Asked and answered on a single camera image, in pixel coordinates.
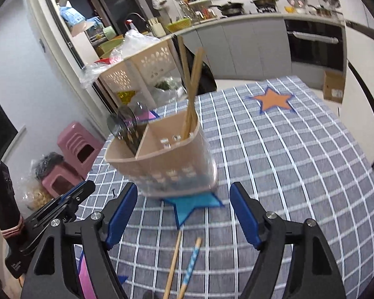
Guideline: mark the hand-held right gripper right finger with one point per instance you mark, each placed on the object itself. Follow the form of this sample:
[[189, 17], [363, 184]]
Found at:
[[244, 215]]

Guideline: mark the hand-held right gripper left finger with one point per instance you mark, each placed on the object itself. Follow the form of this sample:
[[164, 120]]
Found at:
[[121, 211]]

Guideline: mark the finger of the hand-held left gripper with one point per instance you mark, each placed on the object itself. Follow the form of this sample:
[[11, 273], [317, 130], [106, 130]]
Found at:
[[71, 196]]

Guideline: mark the beige plastic utensil holder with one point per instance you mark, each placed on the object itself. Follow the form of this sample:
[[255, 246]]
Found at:
[[174, 162]]

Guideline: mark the wooden chopstick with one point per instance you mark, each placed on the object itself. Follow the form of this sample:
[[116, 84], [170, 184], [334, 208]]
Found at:
[[184, 68], [173, 264], [194, 81]]

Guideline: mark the blue patterned chopstick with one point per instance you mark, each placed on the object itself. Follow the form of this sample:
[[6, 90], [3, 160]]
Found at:
[[190, 264]]

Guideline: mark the metal slotted spoon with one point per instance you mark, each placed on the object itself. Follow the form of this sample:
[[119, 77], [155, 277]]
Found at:
[[118, 127]]

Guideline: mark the small pink plastic stool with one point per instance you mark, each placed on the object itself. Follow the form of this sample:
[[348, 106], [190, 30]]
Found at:
[[59, 180]]

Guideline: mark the pink rubber bands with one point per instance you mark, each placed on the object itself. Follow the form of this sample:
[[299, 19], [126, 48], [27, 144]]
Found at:
[[14, 229]]

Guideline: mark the clear bag of yellow snacks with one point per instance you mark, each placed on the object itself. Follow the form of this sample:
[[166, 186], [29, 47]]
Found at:
[[36, 196]]

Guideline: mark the stack of pink stools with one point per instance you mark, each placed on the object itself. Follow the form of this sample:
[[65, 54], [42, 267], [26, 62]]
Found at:
[[78, 146]]

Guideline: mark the checked star-print tablecloth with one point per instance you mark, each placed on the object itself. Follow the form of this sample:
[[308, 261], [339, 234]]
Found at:
[[283, 162]]

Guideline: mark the dark window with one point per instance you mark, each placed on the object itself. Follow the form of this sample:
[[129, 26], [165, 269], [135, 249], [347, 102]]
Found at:
[[0, 124]]

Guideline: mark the yellow oil bottle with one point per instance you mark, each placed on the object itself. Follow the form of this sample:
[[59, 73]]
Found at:
[[127, 96]]

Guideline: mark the bag of green vegetables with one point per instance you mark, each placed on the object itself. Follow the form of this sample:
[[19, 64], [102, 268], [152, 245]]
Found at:
[[168, 88]]

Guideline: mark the black hanging cloth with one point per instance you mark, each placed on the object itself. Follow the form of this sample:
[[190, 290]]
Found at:
[[205, 74]]

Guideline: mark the beige plastic basket rack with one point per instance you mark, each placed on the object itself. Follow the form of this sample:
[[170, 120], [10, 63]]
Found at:
[[149, 59]]

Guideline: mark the green plastic basin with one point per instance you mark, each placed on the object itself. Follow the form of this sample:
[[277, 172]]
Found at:
[[110, 45]]

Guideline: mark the cardboard box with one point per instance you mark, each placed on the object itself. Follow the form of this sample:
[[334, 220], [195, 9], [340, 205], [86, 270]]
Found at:
[[333, 85]]

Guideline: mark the clear plastic bag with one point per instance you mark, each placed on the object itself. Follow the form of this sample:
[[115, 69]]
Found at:
[[134, 43]]

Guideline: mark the grey lower cabinets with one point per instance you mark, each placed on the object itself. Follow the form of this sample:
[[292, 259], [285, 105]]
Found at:
[[246, 49]]

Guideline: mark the pale green jar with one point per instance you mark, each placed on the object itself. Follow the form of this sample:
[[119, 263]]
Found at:
[[109, 32]]

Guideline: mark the white tall cabinet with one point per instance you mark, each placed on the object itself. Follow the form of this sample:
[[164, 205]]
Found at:
[[361, 84]]

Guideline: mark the spray bottle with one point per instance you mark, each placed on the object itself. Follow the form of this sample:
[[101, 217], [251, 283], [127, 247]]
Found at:
[[131, 26]]

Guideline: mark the blue printed bag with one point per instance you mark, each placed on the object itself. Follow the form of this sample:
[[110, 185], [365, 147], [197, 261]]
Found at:
[[71, 16]]

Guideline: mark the black built-in oven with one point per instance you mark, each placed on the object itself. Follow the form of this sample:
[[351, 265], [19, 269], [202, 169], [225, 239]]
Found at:
[[314, 46]]

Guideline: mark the knife block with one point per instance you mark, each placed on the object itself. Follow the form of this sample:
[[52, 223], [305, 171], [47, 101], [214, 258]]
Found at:
[[157, 28]]

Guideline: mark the kitchen faucet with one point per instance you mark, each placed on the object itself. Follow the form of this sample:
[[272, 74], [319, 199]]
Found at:
[[137, 15]]

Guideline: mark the green plastic colander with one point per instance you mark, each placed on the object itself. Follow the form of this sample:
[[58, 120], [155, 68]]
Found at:
[[178, 25]]

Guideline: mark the black wok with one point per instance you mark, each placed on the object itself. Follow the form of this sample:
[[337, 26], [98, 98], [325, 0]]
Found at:
[[230, 8]]

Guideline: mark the yellow bowl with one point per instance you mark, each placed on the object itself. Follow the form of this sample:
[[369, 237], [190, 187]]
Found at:
[[289, 9]]

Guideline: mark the spice rack with bottles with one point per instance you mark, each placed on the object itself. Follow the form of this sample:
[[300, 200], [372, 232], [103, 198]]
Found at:
[[196, 7]]

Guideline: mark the dark lidded pot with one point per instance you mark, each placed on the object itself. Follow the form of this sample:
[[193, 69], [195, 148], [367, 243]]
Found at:
[[265, 2]]

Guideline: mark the hanging white plastic bag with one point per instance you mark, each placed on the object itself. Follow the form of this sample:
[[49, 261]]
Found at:
[[157, 0]]

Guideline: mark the wall switch panel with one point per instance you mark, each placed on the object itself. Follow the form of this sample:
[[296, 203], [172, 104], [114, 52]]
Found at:
[[42, 46]]

